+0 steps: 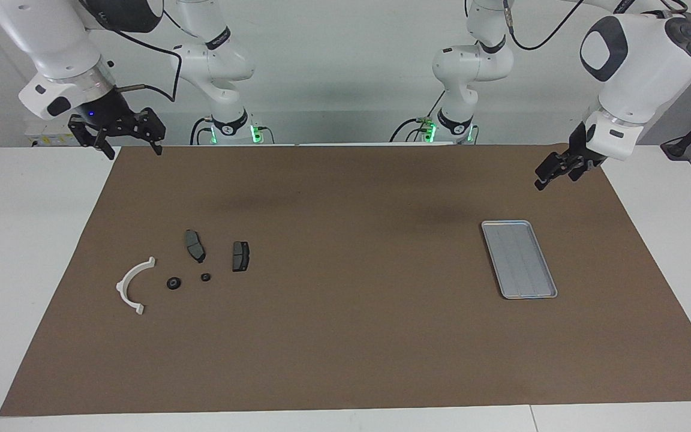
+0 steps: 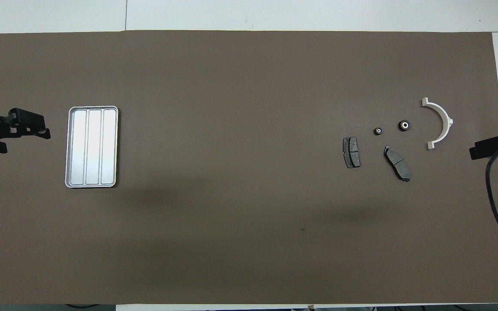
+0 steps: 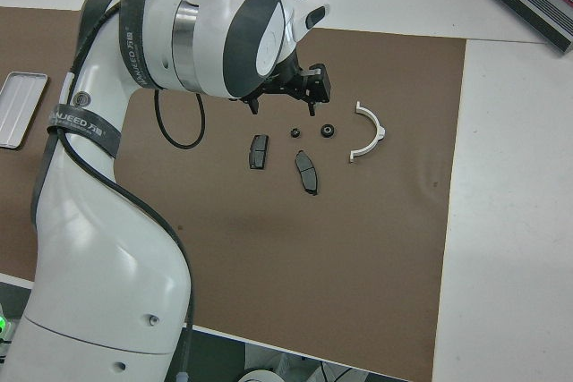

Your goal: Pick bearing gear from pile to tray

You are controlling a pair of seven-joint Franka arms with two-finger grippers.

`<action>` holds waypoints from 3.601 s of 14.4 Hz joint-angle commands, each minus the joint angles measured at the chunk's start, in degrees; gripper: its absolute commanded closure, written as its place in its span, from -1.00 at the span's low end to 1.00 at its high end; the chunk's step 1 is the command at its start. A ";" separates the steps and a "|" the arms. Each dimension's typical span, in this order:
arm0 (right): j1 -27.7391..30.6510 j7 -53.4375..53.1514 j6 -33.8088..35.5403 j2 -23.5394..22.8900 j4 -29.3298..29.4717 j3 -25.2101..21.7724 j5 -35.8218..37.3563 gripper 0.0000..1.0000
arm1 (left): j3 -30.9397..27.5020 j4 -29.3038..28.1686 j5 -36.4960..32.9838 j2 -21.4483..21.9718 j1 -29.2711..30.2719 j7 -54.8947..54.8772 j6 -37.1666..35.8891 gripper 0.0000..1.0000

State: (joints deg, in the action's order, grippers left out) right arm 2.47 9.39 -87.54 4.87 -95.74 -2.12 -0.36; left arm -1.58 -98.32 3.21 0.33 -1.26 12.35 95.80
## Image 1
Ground curved grey brake pad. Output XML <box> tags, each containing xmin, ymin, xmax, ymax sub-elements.
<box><xmin>185</xmin><ymin>230</ymin><xmax>206</xmax><ymax>264</ymax></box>

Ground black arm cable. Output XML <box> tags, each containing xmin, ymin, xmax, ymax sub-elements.
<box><xmin>504</xmin><ymin>0</ymin><xmax>586</xmax><ymax>50</ymax></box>
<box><xmin>91</xmin><ymin>9</ymin><xmax>182</xmax><ymax>103</ymax></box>

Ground black base cables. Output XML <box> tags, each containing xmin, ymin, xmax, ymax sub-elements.
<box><xmin>190</xmin><ymin>117</ymin><xmax>274</xmax><ymax>146</ymax></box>
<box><xmin>389</xmin><ymin>90</ymin><xmax>447</xmax><ymax>143</ymax></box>

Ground white box with yellow labels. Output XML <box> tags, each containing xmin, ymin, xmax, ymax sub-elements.
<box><xmin>26</xmin><ymin>123</ymin><xmax>79</xmax><ymax>148</ymax></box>

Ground brown table mat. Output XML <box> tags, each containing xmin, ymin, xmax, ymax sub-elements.
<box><xmin>0</xmin><ymin>144</ymin><xmax>691</xmax><ymax>418</ymax></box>

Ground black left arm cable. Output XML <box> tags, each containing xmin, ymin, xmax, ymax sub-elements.
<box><xmin>504</xmin><ymin>0</ymin><xmax>586</xmax><ymax>50</ymax></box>

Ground black right base cables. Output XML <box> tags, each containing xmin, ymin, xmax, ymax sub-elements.
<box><xmin>190</xmin><ymin>117</ymin><xmax>274</xmax><ymax>146</ymax></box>

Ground silver metal tray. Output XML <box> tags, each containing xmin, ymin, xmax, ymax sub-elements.
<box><xmin>481</xmin><ymin>220</ymin><xmax>558</xmax><ymax>300</ymax></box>

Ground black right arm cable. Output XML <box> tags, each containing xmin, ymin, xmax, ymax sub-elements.
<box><xmin>91</xmin><ymin>9</ymin><xmax>182</xmax><ymax>103</ymax></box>

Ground black left base cables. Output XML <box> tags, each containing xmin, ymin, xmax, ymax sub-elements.
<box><xmin>389</xmin><ymin>90</ymin><xmax>447</xmax><ymax>143</ymax></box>

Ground white curved plastic bracket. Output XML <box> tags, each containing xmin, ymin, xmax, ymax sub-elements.
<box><xmin>116</xmin><ymin>257</ymin><xmax>157</xmax><ymax>316</ymax></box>

